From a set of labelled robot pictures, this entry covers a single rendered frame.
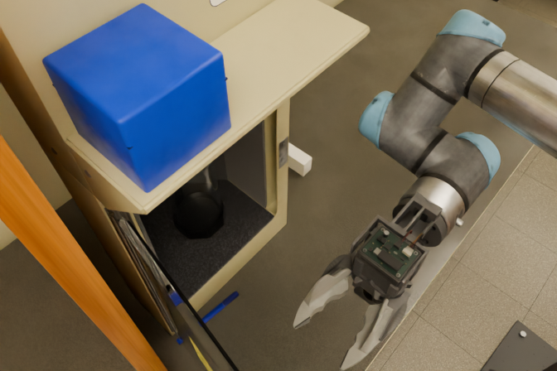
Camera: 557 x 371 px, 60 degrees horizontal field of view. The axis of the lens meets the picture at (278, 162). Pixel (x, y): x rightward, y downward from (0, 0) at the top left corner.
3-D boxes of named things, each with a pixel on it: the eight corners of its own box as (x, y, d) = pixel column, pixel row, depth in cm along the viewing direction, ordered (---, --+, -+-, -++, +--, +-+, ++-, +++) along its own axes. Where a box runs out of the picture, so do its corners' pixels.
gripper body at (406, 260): (346, 246, 55) (404, 180, 60) (337, 277, 61) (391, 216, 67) (403, 289, 51) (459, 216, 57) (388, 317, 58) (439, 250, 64)
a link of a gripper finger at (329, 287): (280, 291, 53) (346, 249, 56) (280, 310, 58) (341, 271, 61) (296, 314, 52) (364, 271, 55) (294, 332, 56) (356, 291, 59)
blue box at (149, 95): (77, 134, 44) (38, 58, 37) (162, 78, 48) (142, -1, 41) (147, 196, 40) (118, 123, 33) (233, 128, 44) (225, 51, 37)
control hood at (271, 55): (94, 199, 51) (60, 139, 43) (292, 50, 66) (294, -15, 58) (163, 266, 47) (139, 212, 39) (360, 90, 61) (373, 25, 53)
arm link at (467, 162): (441, 146, 74) (490, 180, 71) (401, 190, 69) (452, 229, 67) (462, 115, 67) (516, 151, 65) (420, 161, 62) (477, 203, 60)
